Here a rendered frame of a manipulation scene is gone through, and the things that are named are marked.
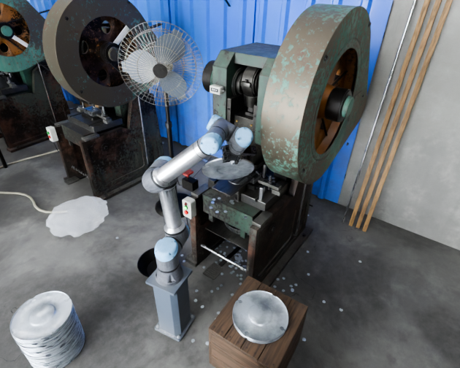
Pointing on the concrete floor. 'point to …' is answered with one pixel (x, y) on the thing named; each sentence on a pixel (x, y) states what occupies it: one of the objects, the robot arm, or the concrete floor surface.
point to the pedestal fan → (139, 58)
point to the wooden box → (216, 339)
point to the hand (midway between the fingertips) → (231, 159)
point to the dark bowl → (147, 263)
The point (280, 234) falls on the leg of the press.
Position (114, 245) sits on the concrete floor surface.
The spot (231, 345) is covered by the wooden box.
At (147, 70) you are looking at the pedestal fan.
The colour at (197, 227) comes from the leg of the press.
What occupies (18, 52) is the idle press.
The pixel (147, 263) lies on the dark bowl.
